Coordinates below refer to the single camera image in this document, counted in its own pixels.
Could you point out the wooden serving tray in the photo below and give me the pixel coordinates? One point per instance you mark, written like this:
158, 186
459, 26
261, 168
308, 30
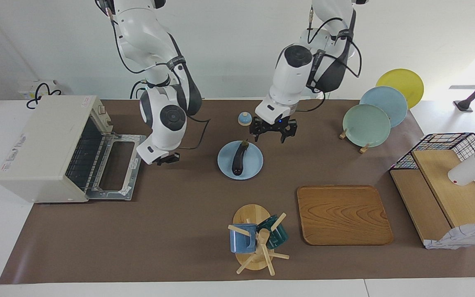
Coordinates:
342, 214

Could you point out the dark purple eggplant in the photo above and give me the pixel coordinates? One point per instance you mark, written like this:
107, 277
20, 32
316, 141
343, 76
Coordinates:
238, 159

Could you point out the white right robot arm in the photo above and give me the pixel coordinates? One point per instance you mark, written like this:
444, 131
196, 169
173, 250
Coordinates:
167, 119

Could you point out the low wooden box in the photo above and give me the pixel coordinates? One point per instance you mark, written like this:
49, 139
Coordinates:
421, 202

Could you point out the dark green mug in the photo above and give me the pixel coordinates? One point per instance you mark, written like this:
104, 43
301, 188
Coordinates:
278, 237

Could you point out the wooden mug tree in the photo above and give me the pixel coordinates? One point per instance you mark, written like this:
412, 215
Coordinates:
250, 214

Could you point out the wooden plate rack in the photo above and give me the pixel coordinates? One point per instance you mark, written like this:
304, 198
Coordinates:
364, 149

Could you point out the metal oven rack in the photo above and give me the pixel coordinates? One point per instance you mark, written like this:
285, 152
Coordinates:
89, 161

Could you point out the brown table mat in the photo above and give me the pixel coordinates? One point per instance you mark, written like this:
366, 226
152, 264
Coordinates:
179, 227

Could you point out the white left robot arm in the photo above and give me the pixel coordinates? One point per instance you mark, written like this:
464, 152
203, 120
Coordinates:
291, 70

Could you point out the pale green plate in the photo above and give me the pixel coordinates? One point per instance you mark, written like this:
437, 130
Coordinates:
365, 126

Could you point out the small blue bell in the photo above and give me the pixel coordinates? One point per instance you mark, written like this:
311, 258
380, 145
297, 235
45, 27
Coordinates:
245, 119

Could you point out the cream toaster oven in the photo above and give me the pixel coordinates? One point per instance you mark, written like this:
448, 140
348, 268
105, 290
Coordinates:
39, 148

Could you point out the white patterned cloth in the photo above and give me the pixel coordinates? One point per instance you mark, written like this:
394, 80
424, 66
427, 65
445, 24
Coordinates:
460, 237

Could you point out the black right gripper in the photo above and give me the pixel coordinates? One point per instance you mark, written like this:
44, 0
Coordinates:
164, 159

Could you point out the light blue racked plate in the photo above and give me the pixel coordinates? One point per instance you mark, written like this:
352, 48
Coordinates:
386, 99

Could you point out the yellow plate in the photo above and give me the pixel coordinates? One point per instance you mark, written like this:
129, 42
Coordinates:
402, 80

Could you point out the white cup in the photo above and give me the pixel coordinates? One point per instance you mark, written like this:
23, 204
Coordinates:
468, 171

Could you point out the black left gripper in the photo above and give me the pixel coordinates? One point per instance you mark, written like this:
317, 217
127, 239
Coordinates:
272, 124

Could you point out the blue mug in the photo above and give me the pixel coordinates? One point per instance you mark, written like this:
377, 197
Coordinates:
241, 243

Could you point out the tall wooden box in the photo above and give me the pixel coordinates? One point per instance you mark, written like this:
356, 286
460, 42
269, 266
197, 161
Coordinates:
456, 198

